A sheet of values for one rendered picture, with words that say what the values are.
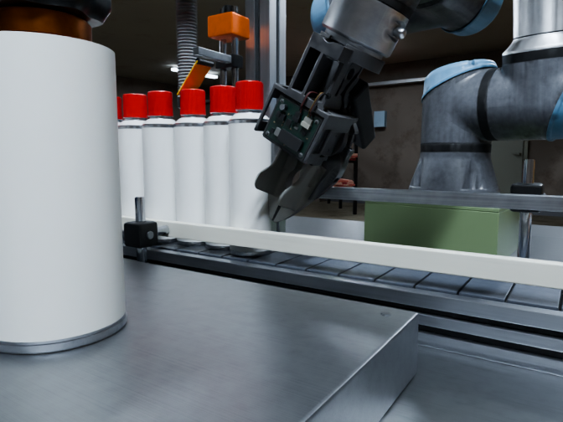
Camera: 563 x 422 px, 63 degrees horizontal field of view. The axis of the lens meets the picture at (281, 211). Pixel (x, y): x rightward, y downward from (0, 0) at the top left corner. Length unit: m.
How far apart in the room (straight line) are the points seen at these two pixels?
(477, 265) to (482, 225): 0.35
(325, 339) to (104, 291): 0.15
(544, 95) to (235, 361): 0.60
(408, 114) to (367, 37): 9.10
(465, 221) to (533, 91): 0.21
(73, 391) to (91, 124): 0.15
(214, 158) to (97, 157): 0.29
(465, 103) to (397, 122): 8.83
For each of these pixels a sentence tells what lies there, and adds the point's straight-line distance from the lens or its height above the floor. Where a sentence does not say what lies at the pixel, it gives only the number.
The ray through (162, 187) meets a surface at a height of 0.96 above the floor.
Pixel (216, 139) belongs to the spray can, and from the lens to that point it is 0.58.
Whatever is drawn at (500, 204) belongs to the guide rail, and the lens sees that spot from 0.49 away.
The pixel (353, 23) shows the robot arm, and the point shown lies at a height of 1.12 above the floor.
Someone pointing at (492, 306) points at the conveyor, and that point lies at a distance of 0.42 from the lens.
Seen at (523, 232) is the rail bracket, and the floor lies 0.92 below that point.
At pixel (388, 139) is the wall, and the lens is 9.68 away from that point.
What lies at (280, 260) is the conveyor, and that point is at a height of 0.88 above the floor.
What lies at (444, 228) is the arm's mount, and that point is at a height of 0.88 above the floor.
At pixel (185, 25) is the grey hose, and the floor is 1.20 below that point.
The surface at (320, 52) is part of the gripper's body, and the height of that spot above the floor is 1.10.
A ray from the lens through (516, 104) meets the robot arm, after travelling 0.77.
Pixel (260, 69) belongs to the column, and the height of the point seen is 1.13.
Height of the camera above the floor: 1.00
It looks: 7 degrees down
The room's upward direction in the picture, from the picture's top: straight up
